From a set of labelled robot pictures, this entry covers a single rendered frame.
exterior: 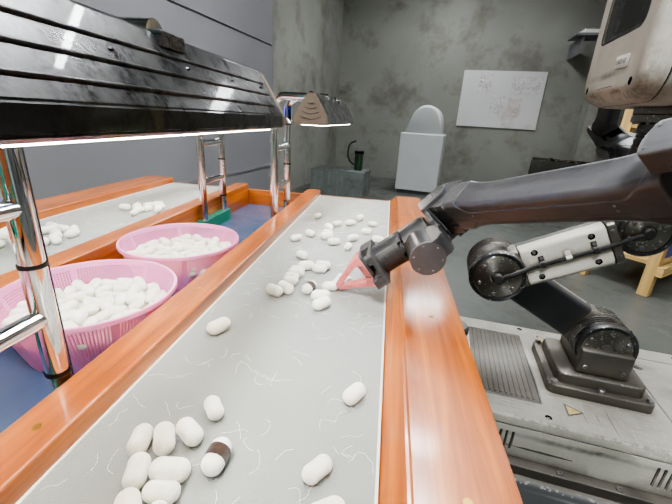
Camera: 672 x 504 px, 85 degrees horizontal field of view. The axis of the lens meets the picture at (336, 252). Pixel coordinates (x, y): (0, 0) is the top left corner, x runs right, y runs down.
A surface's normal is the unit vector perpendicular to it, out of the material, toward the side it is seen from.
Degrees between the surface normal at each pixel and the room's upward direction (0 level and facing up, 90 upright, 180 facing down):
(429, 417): 0
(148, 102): 58
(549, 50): 90
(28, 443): 0
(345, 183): 90
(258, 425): 0
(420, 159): 90
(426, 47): 90
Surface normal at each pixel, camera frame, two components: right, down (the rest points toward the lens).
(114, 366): 0.06, -0.94
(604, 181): -0.76, -0.61
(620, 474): -0.36, 0.25
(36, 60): 0.87, -0.41
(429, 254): -0.04, 0.41
